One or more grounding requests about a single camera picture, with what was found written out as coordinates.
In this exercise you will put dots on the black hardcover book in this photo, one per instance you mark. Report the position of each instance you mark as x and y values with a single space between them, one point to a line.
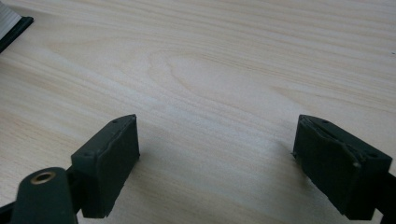
15 31

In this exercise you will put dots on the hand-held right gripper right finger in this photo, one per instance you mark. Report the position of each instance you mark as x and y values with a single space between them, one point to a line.
339 165

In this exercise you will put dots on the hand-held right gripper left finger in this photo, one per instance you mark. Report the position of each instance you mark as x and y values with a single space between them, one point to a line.
106 165

